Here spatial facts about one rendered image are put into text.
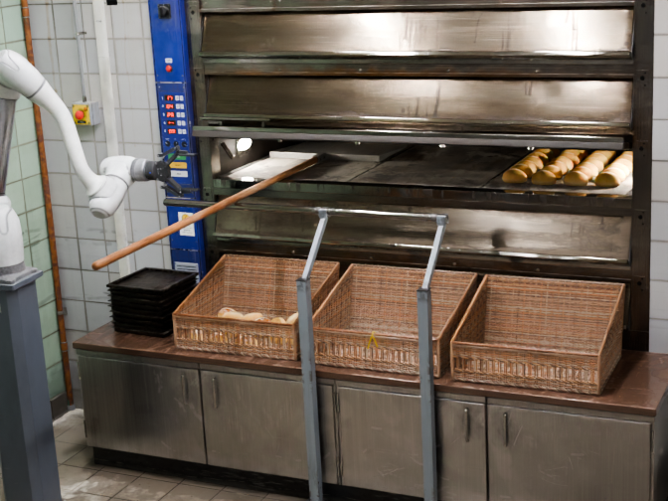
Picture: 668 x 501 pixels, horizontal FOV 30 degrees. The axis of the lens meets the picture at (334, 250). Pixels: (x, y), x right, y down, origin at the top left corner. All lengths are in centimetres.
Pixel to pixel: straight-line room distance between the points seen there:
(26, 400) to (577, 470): 208
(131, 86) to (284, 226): 92
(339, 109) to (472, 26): 65
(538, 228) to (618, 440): 93
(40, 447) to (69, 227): 129
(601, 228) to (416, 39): 102
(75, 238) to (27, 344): 114
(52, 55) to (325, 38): 135
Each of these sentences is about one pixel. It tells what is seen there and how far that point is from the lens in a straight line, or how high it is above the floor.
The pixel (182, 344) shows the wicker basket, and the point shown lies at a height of 60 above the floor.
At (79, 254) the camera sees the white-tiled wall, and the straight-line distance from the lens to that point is 592.
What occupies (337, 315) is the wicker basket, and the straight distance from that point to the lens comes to 507.
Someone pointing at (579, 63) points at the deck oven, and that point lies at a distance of 474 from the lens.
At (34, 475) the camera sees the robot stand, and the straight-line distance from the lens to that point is 506.
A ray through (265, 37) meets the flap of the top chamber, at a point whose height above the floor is 179.
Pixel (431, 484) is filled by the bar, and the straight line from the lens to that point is 474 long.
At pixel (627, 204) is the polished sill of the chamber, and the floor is 116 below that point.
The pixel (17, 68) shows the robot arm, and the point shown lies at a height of 178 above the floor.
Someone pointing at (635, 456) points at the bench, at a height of 39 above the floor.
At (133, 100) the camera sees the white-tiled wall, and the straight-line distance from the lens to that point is 556.
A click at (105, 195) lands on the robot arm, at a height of 127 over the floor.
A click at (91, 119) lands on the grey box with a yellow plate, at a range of 562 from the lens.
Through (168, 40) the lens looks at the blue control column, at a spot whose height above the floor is 178.
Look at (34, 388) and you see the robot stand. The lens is 495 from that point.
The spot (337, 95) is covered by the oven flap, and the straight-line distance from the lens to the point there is 509.
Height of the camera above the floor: 229
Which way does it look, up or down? 15 degrees down
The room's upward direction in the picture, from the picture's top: 3 degrees counter-clockwise
